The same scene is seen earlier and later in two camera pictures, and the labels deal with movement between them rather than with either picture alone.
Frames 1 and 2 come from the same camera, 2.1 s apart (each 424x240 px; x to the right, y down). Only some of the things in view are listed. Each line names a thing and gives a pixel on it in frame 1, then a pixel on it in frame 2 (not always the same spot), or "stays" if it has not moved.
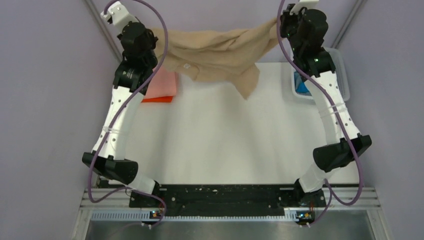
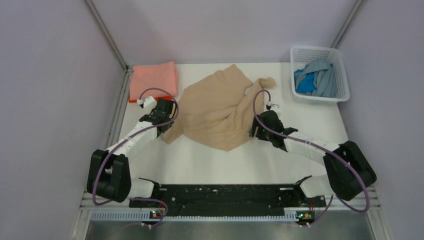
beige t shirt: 230,55 to 219,112
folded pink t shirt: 162,84 stays
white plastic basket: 340,73 stays
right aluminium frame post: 355,8 stays
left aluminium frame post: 102,25 stays
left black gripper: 152,38 to 151,113
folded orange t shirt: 158,99 stays
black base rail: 228,199 stays
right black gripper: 285,18 to 259,134
